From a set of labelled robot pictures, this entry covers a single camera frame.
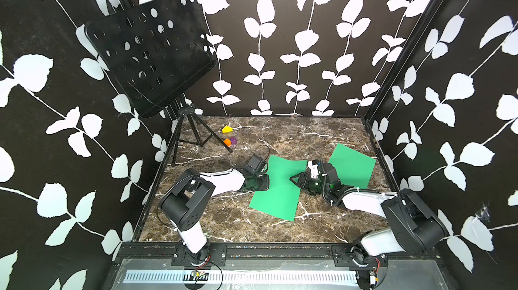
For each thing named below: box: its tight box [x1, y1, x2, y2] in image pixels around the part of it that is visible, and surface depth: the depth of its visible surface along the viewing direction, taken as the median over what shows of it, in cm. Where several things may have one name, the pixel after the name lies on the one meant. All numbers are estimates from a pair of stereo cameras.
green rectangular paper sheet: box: [248, 154, 308, 222], surface depth 89 cm
